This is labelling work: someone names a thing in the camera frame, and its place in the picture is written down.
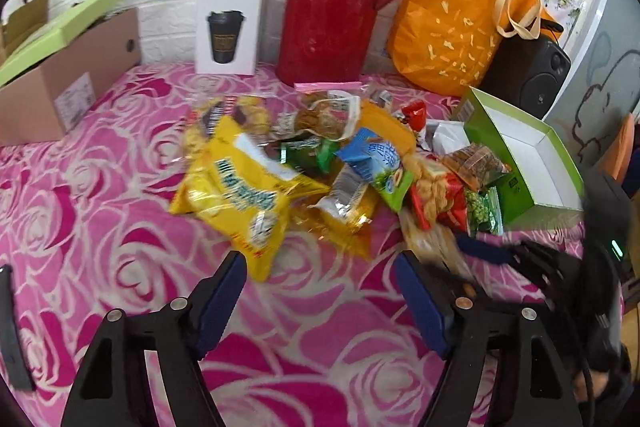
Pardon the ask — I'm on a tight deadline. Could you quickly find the brown cardboard box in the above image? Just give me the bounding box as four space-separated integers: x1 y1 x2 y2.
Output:
1 0 141 147

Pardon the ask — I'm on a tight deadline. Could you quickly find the clear brown nut packet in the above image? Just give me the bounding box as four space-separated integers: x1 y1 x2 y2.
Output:
440 143 511 192

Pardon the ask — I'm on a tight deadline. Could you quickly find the orange tote bag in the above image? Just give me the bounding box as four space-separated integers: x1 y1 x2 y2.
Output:
387 0 564 97

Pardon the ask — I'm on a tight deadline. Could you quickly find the green pea snack packet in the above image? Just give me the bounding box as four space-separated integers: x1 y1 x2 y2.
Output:
464 187 504 237

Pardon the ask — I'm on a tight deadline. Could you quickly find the pink plum melon-seed bag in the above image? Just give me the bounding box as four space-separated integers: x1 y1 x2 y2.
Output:
270 89 361 141

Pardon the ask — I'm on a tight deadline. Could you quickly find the orange snack packet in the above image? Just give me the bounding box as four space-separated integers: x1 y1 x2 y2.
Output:
359 100 416 156

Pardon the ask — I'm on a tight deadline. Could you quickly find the orange chair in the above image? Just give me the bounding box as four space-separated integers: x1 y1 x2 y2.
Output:
598 113 636 184

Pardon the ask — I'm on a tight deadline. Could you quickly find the green box lid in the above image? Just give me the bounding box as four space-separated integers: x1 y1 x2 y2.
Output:
0 0 122 86

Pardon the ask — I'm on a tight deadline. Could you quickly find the green candy packet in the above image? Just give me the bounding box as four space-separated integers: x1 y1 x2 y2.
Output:
278 136 340 175

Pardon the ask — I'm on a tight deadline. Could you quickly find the person's right hand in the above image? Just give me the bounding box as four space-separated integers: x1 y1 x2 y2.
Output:
573 371 610 402

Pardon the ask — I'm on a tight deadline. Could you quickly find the green gift box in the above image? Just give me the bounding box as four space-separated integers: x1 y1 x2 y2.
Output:
454 88 582 231

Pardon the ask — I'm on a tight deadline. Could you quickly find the red candy wrapper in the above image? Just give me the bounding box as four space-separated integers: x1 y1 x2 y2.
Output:
394 100 427 138

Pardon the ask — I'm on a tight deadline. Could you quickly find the large yellow chip bag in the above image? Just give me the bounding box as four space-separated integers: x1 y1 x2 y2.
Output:
169 116 329 282

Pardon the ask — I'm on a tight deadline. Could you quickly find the white coffee cup box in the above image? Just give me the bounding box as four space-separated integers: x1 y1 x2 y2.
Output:
195 0 264 75

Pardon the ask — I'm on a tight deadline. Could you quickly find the blue plum snack packet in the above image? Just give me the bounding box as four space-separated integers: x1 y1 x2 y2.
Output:
336 128 413 214

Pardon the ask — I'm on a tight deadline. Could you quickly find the yellow barcode snack bag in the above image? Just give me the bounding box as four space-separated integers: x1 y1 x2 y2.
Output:
291 164 380 259

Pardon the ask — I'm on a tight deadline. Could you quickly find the Danco Galette cookie bag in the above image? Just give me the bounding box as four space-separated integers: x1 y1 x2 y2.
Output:
183 96 274 159

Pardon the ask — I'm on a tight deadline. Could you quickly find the black speaker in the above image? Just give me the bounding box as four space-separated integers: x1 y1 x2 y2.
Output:
480 19 570 120

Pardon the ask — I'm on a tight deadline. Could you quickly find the red peanut snack packet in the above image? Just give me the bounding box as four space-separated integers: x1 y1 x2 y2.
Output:
402 153 466 232

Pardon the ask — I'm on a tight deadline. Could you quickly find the white foil packet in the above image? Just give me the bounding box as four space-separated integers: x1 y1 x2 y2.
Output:
425 120 470 156

